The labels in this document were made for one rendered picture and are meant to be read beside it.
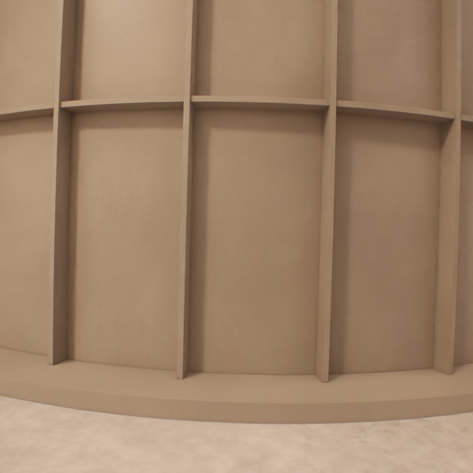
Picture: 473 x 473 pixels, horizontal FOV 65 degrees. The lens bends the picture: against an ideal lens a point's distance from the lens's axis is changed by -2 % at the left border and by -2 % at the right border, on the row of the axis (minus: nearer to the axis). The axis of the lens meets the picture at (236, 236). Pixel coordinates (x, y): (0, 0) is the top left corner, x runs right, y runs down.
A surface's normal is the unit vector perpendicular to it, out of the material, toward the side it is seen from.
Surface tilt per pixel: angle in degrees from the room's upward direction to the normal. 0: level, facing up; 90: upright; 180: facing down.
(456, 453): 0
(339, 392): 0
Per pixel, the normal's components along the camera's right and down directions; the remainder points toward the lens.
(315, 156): 0.06, 0.01
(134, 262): -0.15, 0.00
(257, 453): 0.03, -1.00
